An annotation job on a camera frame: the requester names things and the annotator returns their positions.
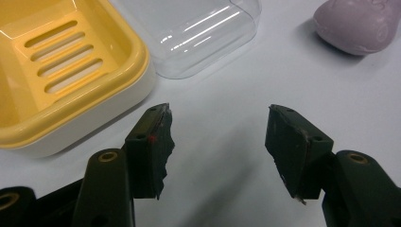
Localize clear plastic soap dish lid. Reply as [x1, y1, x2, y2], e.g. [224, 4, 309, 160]
[108, 0, 263, 80]

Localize yellow soap dish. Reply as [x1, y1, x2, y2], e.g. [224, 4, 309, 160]
[0, 0, 158, 159]

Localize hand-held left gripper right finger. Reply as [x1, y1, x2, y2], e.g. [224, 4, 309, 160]
[264, 104, 401, 227]

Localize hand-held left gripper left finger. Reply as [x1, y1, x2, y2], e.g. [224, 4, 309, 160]
[71, 102, 176, 227]

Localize purple soap bar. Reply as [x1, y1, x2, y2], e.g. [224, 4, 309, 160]
[313, 0, 401, 57]

